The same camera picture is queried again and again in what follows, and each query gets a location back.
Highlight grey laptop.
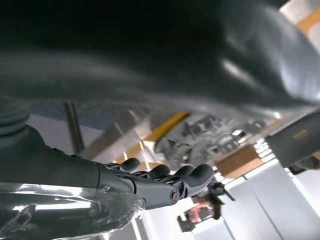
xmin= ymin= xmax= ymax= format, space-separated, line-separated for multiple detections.
xmin=265 ymin=111 xmax=320 ymax=169

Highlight brown cardboard box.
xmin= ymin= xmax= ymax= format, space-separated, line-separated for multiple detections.
xmin=214 ymin=143 xmax=264 ymax=180

